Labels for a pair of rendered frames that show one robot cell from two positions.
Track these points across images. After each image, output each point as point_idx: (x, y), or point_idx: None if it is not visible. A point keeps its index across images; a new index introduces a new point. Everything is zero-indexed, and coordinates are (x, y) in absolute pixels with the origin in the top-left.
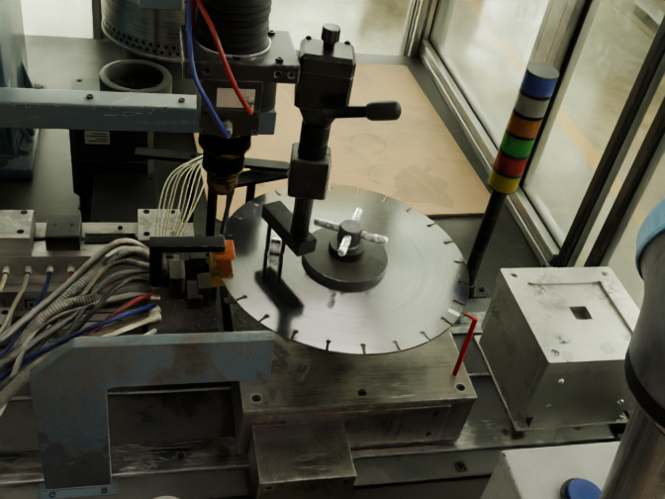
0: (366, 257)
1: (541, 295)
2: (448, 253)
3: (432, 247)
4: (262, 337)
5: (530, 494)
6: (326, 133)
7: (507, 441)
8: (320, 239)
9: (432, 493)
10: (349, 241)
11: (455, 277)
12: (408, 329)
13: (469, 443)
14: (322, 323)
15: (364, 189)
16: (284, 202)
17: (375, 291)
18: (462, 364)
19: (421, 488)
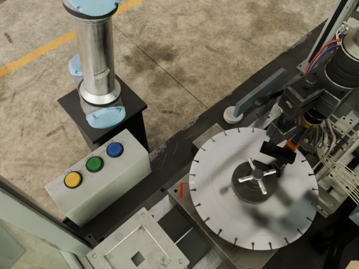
0: (243, 182)
1: (161, 257)
2: (214, 222)
3: (224, 221)
4: (240, 101)
5: (133, 141)
6: (281, 113)
7: (149, 212)
8: (269, 180)
9: (167, 174)
10: (252, 167)
11: (202, 206)
12: (203, 159)
13: (163, 200)
14: (234, 141)
15: (285, 245)
16: (305, 200)
17: (228, 171)
18: (180, 203)
19: (172, 174)
